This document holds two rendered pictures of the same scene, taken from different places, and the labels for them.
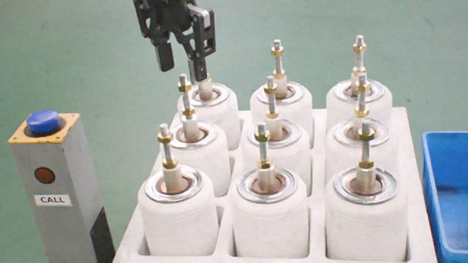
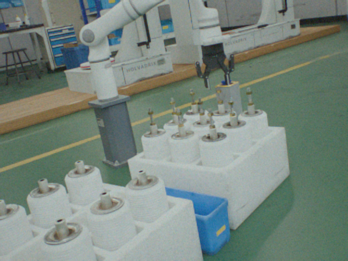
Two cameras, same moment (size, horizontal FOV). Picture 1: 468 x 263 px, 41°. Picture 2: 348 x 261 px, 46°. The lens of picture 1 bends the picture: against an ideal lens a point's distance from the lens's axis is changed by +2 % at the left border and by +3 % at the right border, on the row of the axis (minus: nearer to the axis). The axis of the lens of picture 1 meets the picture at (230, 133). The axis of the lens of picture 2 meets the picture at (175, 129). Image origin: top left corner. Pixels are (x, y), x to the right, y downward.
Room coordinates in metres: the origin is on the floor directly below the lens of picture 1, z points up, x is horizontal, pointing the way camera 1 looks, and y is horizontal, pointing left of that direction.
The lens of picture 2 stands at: (1.29, -1.24, 0.63)
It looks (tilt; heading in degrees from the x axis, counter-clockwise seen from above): 16 degrees down; 120
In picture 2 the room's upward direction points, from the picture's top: 11 degrees counter-clockwise
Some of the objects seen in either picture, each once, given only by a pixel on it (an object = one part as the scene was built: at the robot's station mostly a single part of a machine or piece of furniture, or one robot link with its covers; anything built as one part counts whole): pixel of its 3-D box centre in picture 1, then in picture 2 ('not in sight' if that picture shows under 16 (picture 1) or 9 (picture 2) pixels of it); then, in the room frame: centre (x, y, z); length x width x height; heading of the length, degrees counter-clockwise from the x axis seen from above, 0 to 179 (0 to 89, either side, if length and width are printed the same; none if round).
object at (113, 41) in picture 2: not in sight; (113, 37); (-2.61, 4.19, 0.36); 0.50 x 0.38 x 0.21; 153
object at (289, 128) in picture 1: (274, 134); (203, 123); (0.73, -0.06, 0.25); 0.08 x 0.08 x 0.01
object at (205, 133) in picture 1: (191, 135); (222, 112); (0.76, 0.06, 0.25); 0.08 x 0.08 x 0.01
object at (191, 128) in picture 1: (190, 127); (221, 109); (0.76, 0.06, 0.26); 0.02 x 0.02 x 0.03
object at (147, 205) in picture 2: not in sight; (150, 216); (0.76, -0.51, 0.16); 0.10 x 0.10 x 0.18
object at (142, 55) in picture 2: not in sight; (112, 41); (-0.92, 1.82, 0.45); 0.82 x 0.57 x 0.74; 62
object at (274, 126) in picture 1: (273, 126); (203, 119); (0.73, -0.06, 0.26); 0.02 x 0.02 x 0.03
